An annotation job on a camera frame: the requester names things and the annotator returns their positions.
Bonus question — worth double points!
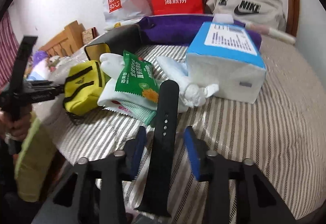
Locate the grey striped mattress pad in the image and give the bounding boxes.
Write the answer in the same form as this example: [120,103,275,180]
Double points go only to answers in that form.
[33,36,325,223]

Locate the dark green tin box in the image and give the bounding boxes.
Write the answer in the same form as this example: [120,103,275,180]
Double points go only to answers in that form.
[85,24,142,61]

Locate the grey Nike pouch bag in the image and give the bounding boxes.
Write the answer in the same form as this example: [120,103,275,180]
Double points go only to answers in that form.
[206,0,286,31]

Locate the patterned book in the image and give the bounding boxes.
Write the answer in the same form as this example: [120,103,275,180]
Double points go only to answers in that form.
[82,27,98,45]

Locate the green snack packet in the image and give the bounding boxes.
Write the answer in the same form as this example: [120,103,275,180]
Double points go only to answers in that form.
[115,51,159,103]

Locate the brown wooden door frame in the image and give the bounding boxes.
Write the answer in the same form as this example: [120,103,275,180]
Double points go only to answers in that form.
[286,0,300,37]

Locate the white foam block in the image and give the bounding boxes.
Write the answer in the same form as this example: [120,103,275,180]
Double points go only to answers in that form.
[212,14,234,24]

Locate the blue tissue pack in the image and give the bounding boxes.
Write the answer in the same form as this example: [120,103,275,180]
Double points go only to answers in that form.
[186,22,266,104]

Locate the purple plush toy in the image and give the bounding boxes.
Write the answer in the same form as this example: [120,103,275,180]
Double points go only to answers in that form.
[33,50,49,64]

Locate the yellow zip pouch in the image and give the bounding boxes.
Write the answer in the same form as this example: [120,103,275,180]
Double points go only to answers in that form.
[62,60,106,123]

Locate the mint green cloth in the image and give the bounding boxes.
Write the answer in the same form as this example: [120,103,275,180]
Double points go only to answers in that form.
[120,100,156,127]

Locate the person's left hand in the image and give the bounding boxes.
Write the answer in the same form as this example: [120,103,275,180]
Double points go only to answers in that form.
[0,105,32,141]

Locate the white wet wipe sachet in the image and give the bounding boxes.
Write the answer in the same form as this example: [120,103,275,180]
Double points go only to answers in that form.
[103,100,137,118]

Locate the wooden headboard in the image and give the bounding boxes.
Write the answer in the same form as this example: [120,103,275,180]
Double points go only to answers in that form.
[39,20,85,57]

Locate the green bed sheet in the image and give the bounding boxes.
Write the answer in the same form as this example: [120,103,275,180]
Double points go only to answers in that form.
[14,113,56,202]

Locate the dotted white plush toy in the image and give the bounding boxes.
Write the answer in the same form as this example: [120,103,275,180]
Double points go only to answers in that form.
[47,55,63,68]

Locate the black watch strap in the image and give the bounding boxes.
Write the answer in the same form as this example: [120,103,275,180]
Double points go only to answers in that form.
[135,79,180,218]

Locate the purple towel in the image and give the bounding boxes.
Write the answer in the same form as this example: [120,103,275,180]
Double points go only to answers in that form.
[137,14,263,50]

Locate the rolled floral paper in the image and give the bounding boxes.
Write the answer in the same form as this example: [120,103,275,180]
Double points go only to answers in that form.
[105,19,296,45]

